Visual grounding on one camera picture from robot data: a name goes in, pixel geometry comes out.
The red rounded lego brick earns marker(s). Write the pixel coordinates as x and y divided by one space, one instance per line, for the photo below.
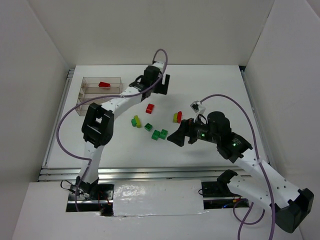
149 108

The dark green small lego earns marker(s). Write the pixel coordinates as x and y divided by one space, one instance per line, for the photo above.
148 127

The lime rounded lego brick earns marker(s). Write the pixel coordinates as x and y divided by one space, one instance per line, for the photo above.
175 118

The lime long lego brick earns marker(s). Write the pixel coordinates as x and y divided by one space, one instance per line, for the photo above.
137 121

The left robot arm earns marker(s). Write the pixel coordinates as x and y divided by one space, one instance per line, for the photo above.
98 124

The red long lego brick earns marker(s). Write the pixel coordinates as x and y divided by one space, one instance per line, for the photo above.
179 117

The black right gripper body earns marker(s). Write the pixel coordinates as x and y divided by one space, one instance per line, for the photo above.
186 130

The white foil cover plate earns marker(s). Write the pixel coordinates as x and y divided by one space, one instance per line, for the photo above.
157 198

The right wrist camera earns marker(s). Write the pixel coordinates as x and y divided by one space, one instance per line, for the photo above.
198 107

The red sloped lego brick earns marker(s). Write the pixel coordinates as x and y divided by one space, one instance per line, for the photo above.
103 84

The clear three-compartment plastic container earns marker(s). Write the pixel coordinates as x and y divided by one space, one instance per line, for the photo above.
89 89

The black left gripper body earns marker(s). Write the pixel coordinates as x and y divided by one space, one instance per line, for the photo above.
162 85

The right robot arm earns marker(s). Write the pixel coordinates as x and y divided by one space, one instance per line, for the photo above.
289 205

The green square lego brick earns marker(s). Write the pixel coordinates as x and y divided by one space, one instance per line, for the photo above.
155 135

